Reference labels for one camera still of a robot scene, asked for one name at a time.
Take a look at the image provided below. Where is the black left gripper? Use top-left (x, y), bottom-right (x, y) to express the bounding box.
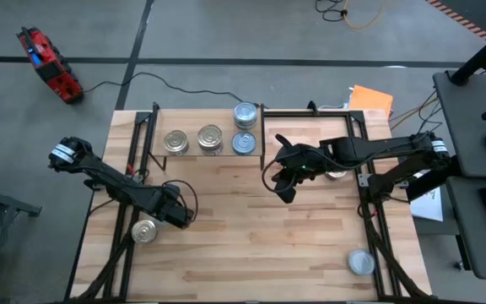
top-left (148, 186), bottom-right (197, 232)

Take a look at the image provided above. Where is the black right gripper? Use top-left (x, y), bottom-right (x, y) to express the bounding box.
top-left (273, 133), bottom-right (332, 205)

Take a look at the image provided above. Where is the Bumble Bee light tuna can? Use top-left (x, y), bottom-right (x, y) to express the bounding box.
top-left (232, 101), bottom-right (259, 128)

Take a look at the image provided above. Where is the orange paper sheet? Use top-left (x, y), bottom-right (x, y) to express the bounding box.
top-left (348, 84), bottom-right (395, 119)

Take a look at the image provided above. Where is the black desk leg beam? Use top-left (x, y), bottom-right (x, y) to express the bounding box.
top-left (405, 162), bottom-right (463, 203)

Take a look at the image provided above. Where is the white paper sheet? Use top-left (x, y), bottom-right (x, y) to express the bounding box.
top-left (409, 171), bottom-right (445, 223)

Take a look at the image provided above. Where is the grey metal cart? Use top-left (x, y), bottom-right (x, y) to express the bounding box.
top-left (0, 171), bottom-right (44, 304)

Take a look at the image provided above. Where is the red black portable power unit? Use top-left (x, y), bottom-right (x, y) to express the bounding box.
top-left (16, 25), bottom-right (84, 105)

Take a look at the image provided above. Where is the grey desk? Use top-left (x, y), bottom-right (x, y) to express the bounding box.
top-left (445, 175), bottom-right (486, 282)
top-left (431, 69), bottom-right (486, 179)

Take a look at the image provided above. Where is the black pole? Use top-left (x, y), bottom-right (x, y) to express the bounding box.
top-left (449, 20), bottom-right (486, 87)

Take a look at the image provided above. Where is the black floor mat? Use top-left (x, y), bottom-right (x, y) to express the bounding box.
top-left (430, 0), bottom-right (486, 39)

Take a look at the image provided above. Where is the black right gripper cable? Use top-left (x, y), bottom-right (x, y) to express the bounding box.
top-left (261, 153), bottom-right (295, 194)

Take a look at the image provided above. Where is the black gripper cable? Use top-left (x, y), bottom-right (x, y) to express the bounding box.
top-left (261, 153), bottom-right (295, 194)
top-left (161, 179), bottom-right (200, 221)

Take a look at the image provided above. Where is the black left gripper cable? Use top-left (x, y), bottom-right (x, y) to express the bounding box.
top-left (161, 179), bottom-right (200, 221)

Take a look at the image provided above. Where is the black aluminium frame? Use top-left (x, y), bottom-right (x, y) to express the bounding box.
top-left (63, 101), bottom-right (162, 304)
top-left (262, 108), bottom-right (432, 304)

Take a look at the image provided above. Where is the silver metal bracket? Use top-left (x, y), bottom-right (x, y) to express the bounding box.
top-left (356, 171), bottom-right (373, 189)

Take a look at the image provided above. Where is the black coiled floor cable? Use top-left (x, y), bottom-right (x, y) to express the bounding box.
top-left (314, 0), bottom-right (349, 23)

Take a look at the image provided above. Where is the yellow floor cable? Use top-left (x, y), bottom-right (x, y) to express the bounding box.
top-left (342, 0), bottom-right (390, 30)

